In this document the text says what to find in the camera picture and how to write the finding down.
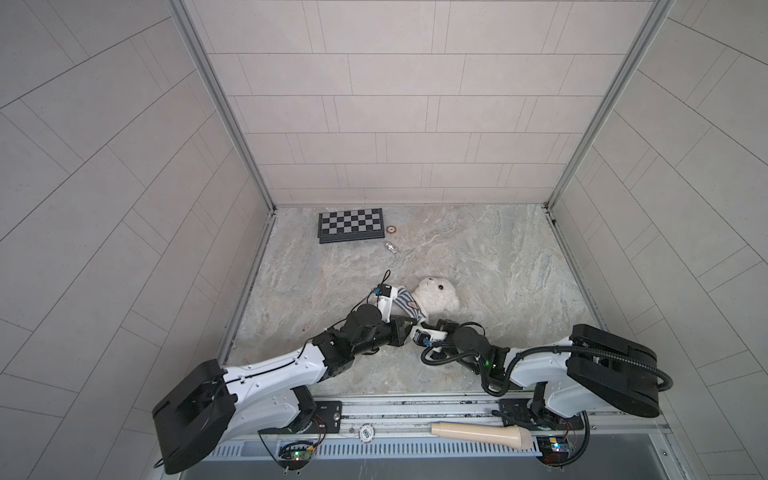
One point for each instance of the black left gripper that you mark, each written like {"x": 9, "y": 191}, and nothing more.
{"x": 396, "y": 338}

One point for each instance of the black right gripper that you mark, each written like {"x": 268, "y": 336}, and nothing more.
{"x": 446, "y": 327}

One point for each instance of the white fluffy teddy bear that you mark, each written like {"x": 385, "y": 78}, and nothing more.
{"x": 436, "y": 295}

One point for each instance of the blue white striped shirt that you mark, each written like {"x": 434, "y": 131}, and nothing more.
{"x": 406, "y": 302}

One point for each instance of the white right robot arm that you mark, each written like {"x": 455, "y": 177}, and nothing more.
{"x": 591, "y": 369}

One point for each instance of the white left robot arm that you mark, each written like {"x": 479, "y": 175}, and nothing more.
{"x": 215, "y": 403}

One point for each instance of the folded black chess board box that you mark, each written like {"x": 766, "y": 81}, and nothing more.
{"x": 350, "y": 225}

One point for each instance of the left green circuit board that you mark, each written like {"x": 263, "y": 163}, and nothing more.
{"x": 294, "y": 456}

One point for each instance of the green circuit board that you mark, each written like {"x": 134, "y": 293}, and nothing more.
{"x": 554, "y": 450}
{"x": 294, "y": 456}

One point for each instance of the right green circuit board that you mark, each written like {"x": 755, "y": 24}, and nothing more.
{"x": 554, "y": 450}

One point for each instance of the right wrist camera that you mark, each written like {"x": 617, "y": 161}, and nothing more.
{"x": 425, "y": 337}

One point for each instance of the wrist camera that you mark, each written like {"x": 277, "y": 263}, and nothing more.
{"x": 385, "y": 297}
{"x": 425, "y": 337}

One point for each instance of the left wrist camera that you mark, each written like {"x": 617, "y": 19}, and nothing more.
{"x": 385, "y": 297}

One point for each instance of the beige wooden handle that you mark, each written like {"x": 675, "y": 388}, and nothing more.
{"x": 514, "y": 437}

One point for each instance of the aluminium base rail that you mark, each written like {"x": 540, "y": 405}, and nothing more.
{"x": 389, "y": 415}

